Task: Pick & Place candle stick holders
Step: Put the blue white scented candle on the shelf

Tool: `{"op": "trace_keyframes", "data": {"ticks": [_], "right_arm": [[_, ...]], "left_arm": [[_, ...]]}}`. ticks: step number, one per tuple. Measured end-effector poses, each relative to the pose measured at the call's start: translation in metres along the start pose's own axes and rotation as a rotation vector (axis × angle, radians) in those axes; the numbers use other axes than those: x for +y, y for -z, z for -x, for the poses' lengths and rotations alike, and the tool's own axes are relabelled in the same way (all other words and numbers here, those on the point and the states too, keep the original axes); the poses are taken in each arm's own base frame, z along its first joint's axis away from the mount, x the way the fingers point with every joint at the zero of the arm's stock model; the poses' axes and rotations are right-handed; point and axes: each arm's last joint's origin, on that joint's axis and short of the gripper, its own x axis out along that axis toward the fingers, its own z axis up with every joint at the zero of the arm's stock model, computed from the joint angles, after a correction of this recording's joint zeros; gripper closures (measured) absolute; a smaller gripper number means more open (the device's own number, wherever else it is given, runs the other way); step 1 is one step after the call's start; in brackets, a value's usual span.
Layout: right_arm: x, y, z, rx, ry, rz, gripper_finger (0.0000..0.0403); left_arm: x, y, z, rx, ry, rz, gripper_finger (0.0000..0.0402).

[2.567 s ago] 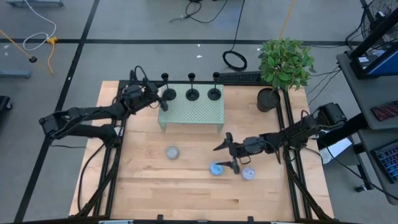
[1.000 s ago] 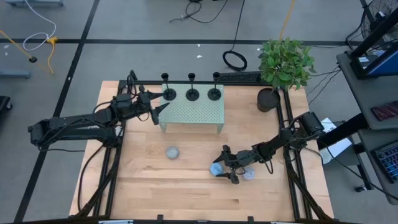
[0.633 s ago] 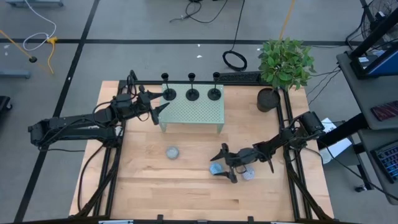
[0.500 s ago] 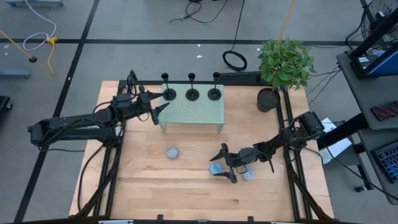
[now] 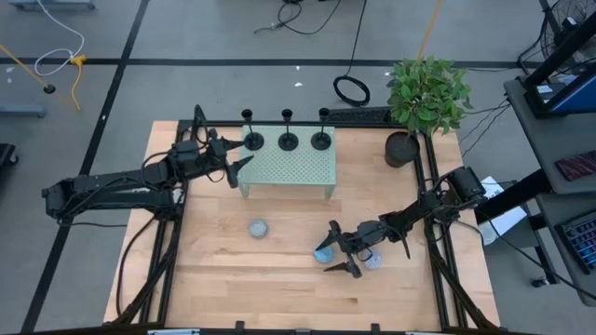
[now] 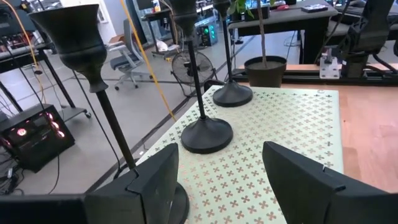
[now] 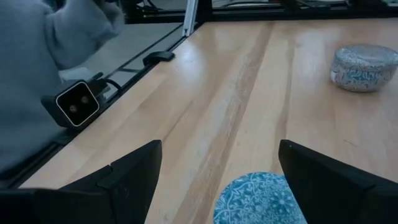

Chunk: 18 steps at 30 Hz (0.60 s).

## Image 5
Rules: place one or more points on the grey patterned candle tin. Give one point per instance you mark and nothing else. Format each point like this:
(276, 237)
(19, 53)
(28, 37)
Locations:
(257, 228)

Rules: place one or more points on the black perforated strip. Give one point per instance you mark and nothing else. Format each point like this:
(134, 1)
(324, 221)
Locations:
(358, 115)

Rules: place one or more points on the tall black candlestick holder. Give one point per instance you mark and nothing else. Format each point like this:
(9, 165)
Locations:
(288, 141)
(321, 140)
(253, 141)

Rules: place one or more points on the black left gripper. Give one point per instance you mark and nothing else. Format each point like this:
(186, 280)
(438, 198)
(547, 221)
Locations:
(218, 149)

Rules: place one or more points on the green perforated metal table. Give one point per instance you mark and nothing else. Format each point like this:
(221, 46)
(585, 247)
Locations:
(288, 167)

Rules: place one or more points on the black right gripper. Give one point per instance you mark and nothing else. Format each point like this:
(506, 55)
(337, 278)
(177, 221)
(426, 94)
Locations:
(365, 237)

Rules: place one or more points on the black aluminium table frame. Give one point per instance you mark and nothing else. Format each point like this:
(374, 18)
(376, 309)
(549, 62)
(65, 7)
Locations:
(441, 298)

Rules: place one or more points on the black plant pot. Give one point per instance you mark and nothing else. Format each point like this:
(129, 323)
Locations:
(400, 151)

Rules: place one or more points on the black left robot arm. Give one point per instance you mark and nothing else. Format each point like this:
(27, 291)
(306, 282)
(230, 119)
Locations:
(116, 186)

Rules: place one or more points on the black floor fan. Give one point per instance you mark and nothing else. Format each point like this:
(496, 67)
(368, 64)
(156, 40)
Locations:
(575, 18)

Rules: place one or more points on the green leafy artificial plant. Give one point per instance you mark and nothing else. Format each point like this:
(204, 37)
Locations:
(426, 93)

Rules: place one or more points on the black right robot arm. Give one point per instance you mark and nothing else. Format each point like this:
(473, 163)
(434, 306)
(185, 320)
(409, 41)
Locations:
(419, 209)

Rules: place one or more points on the blue patterned candle tin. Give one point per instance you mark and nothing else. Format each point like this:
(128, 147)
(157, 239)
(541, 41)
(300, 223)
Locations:
(324, 255)

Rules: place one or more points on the backlit black keyboard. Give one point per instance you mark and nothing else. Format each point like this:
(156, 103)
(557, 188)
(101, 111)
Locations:
(582, 239)

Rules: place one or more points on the grey side desk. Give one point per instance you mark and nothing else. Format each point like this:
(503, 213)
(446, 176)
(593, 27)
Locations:
(535, 139)

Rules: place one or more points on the blue laptop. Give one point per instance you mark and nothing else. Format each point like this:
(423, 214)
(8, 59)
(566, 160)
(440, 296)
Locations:
(572, 95)

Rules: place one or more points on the yellow stick with black knob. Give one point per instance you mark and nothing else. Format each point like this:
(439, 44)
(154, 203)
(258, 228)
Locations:
(49, 88)

